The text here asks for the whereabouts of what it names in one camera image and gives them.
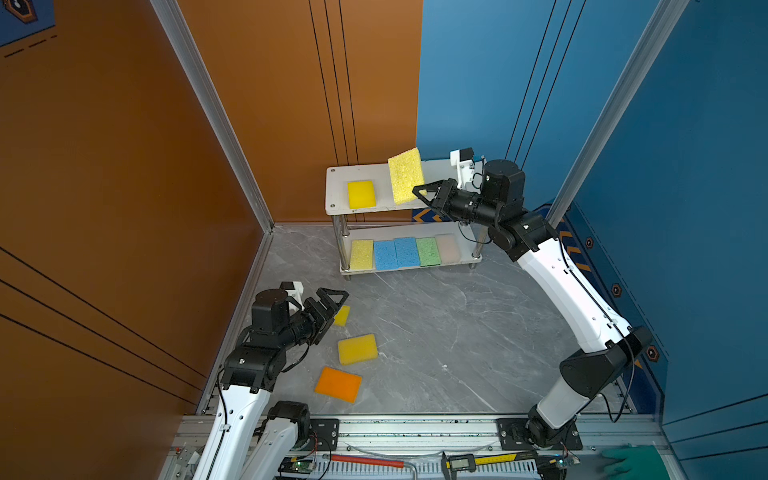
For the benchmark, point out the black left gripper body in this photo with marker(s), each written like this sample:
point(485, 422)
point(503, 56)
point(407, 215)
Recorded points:
point(304, 326)

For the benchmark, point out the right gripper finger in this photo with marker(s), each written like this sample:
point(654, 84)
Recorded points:
point(428, 214)
point(440, 190)

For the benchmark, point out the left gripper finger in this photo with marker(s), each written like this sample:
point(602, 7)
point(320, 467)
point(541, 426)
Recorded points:
point(325, 326)
point(332, 298)

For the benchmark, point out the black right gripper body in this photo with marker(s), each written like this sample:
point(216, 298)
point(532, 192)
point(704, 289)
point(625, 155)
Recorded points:
point(472, 208)

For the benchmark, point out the yellow cellulose sponge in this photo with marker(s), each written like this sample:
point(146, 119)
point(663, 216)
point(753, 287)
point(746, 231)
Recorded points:
point(406, 172)
point(362, 255)

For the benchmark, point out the green cellulose sponge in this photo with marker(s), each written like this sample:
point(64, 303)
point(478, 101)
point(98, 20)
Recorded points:
point(428, 252)

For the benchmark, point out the beige foam sponge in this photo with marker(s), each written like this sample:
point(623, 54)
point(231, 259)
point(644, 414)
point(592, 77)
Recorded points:
point(448, 248)

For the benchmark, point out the blue cellulose sponge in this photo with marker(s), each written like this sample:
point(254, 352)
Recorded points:
point(385, 256)
point(407, 253)

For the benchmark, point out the thick yellow foam sponge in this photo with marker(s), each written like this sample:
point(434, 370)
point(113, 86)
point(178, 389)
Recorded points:
point(361, 195)

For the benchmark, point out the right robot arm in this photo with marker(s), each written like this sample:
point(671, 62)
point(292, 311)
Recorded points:
point(608, 344)

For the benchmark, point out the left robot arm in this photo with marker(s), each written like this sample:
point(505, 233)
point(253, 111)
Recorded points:
point(249, 439)

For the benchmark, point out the small yellow foam sponge left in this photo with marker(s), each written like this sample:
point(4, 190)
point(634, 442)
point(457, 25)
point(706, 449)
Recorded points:
point(341, 317)

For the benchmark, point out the orange foam sponge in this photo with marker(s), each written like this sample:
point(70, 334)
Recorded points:
point(338, 384)

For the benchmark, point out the left circuit board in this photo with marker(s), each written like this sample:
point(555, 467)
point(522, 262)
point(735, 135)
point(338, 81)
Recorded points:
point(296, 465)

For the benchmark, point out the circuit board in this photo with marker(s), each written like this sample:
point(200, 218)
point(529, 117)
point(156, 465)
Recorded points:
point(563, 463)
point(296, 465)

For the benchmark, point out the digital caliper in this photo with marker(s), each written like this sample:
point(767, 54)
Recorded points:
point(502, 466)

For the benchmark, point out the right circuit board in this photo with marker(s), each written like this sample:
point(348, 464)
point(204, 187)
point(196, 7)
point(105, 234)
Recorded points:
point(563, 463)

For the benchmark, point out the green rubber glove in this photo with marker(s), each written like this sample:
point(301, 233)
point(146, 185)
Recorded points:
point(641, 462)

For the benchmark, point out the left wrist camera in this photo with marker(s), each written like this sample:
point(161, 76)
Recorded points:
point(294, 291)

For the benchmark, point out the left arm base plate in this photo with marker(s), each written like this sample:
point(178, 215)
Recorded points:
point(315, 433)

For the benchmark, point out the aluminium front rail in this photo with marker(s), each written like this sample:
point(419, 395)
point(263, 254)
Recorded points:
point(419, 440)

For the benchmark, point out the red-handled tool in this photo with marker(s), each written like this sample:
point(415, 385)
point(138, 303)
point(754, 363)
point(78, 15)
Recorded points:
point(397, 464)

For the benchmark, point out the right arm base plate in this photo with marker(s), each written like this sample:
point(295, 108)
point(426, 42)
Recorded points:
point(513, 433)

